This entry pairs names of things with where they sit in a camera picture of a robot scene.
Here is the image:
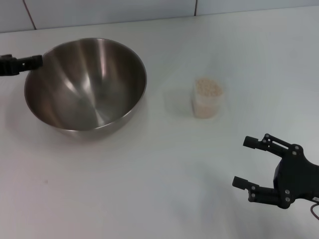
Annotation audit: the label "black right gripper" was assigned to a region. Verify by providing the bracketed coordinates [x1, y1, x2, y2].
[232, 133, 319, 209]

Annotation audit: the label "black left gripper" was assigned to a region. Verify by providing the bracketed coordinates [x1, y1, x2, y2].
[0, 54, 43, 77]

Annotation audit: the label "stainless steel mixing bowl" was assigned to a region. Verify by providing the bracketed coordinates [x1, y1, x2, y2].
[24, 37, 148, 140]

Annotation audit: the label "clear plastic cup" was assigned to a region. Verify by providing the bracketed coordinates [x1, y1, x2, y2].
[190, 77, 224, 120]

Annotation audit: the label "white rice grains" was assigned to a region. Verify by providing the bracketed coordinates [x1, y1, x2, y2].
[193, 78, 223, 118]

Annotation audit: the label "thin reddish cable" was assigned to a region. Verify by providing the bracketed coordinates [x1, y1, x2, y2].
[309, 199, 319, 221]

